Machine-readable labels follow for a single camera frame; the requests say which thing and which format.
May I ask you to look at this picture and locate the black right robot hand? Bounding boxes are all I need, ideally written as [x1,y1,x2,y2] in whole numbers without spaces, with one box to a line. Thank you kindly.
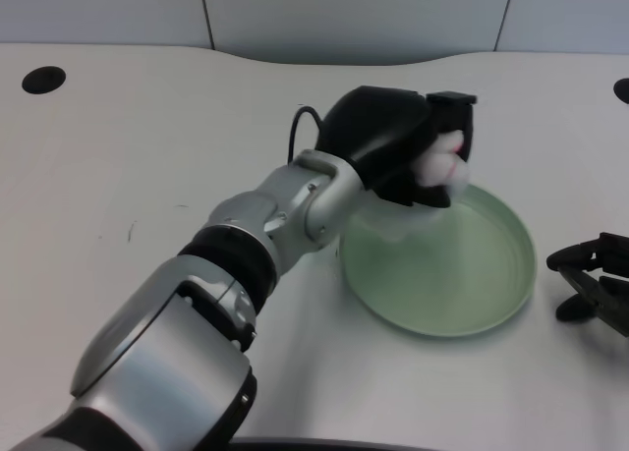
[545,232,629,339]

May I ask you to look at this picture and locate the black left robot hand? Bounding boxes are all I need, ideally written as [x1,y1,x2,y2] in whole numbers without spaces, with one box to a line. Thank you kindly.
[314,85,479,209]

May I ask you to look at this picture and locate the white rabbit doll pink ears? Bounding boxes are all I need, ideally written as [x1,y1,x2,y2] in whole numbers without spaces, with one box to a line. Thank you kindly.
[380,130,472,241]

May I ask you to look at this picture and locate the green round plate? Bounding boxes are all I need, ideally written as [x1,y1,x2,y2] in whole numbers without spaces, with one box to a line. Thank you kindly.
[334,183,538,339]

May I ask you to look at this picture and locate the grey partition panel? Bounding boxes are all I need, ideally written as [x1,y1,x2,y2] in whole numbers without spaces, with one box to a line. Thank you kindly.
[0,0,629,68]

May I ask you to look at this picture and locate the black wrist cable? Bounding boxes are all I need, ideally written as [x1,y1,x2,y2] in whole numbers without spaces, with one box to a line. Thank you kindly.
[287,105,326,166]

